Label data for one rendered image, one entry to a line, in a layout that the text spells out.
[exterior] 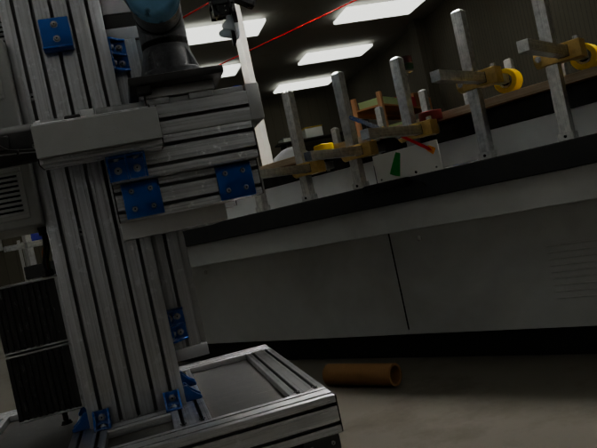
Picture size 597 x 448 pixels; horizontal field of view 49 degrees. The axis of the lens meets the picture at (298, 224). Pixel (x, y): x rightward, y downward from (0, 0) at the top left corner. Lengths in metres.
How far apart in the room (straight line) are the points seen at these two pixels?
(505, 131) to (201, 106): 1.13
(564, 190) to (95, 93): 1.35
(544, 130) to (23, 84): 1.57
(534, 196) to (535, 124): 0.30
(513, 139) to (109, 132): 1.38
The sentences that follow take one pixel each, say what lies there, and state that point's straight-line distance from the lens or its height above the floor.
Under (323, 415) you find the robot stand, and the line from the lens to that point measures 1.57.
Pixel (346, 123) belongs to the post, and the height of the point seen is 0.94.
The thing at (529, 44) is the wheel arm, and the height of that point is 0.94.
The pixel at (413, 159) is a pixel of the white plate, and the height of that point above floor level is 0.75.
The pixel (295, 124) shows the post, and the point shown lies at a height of 1.00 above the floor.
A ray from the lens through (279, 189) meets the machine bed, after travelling 2.92.
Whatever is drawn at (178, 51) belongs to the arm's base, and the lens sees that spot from 1.66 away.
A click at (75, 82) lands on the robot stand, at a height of 1.11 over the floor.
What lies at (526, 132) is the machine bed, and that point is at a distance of 2.32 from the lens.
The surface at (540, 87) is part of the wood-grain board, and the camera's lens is 2.24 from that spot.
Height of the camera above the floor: 0.65
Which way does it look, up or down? 1 degrees down
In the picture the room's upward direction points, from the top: 12 degrees counter-clockwise
